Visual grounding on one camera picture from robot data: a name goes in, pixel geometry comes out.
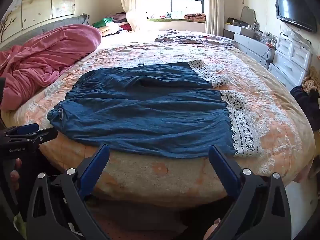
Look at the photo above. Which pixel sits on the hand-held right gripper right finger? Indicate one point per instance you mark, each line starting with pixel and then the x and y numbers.
pixel 221 166

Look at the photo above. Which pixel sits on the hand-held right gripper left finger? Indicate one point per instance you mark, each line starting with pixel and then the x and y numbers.
pixel 98 165

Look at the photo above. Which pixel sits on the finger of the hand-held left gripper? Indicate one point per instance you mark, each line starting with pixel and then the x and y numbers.
pixel 46 135
pixel 27 129

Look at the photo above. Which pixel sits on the blue pants with lace hems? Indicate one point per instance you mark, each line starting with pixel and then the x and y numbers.
pixel 150 112

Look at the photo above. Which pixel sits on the person's left hand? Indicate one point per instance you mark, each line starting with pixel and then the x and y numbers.
pixel 15 177

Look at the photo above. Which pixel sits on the peach and white quilt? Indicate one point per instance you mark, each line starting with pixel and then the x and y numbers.
pixel 175 177

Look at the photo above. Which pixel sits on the pink duvet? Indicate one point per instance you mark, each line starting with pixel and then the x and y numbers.
pixel 45 60

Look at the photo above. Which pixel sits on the dark clothes pile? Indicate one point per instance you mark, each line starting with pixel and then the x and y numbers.
pixel 307 105

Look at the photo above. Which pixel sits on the grey headboard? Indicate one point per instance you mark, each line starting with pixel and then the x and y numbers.
pixel 62 21

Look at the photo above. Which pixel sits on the yellow knit blanket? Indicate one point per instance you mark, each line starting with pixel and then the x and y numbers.
pixel 312 80

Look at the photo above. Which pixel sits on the grey and white dressing table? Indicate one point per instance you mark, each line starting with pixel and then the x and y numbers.
pixel 250 43

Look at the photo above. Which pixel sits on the white chest of drawers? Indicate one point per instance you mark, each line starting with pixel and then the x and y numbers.
pixel 290 60

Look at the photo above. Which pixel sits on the pile of colourful clothes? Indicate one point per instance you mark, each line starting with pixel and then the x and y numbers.
pixel 112 25

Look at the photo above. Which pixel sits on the clear plastic bag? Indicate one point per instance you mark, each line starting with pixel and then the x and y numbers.
pixel 290 33

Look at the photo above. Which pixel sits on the patterned window seat cushion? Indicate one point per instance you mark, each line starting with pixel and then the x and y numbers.
pixel 195 16

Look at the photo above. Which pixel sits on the curved vanity mirror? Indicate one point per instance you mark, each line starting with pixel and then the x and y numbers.
pixel 248 15

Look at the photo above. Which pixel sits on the sheer white curtain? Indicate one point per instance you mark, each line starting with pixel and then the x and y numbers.
pixel 132 7

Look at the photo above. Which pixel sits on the cream curtain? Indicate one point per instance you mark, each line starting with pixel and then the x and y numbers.
pixel 213 5

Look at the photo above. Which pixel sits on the blossom wall painting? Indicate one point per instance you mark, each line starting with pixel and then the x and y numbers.
pixel 37 5

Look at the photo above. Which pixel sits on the wall television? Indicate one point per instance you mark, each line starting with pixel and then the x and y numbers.
pixel 295 11

